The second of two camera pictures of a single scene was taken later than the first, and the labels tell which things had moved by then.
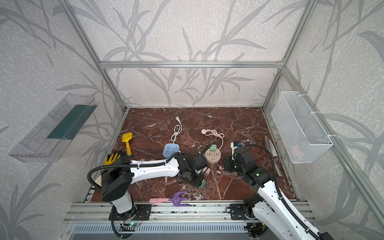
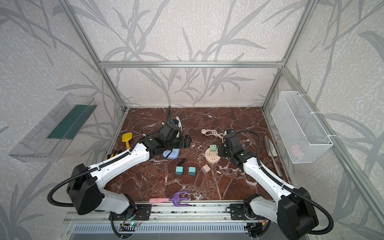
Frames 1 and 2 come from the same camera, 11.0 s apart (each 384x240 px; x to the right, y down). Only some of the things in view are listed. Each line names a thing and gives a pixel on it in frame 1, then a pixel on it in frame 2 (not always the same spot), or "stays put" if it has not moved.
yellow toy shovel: [126, 137] stays put
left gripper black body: [194, 177] to [182, 141]
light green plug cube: [213, 148] stays put
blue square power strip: [170, 149] stays put
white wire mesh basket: [303, 136] stays put
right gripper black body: [233, 163] to [223, 150]
